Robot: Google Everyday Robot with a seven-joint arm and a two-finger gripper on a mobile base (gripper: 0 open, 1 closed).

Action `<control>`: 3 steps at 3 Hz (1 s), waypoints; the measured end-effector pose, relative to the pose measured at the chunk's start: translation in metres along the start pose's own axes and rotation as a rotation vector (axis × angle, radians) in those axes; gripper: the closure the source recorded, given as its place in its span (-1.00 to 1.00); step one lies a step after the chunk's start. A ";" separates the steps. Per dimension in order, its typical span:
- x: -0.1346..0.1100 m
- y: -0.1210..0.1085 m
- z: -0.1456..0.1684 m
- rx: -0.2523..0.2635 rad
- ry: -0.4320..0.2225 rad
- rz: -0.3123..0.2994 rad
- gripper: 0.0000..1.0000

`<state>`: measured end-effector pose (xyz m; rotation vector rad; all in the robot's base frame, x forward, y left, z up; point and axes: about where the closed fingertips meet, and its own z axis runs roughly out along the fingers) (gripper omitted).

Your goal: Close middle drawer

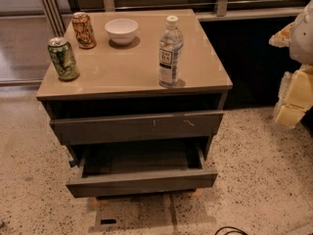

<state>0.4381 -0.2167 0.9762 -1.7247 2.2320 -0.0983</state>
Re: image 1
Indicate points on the foam gripper body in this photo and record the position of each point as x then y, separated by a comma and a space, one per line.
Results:
303, 38

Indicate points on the grey drawer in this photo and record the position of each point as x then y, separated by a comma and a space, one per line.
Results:
119, 171
93, 130

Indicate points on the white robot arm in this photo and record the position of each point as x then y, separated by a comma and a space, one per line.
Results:
296, 89

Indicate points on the grey drawer cabinet beige top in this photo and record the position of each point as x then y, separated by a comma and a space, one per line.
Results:
121, 81

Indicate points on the grey top drawer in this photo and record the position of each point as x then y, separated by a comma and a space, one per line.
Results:
93, 130

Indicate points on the clear plastic water bottle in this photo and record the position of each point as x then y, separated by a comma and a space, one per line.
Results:
169, 51

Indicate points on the white bowl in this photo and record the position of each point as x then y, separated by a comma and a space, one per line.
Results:
122, 31

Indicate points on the orange soda can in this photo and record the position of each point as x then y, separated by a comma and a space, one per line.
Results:
83, 30

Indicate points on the blue tape piece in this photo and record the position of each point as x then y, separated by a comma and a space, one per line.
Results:
72, 163

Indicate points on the green soda can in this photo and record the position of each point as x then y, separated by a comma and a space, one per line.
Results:
62, 57

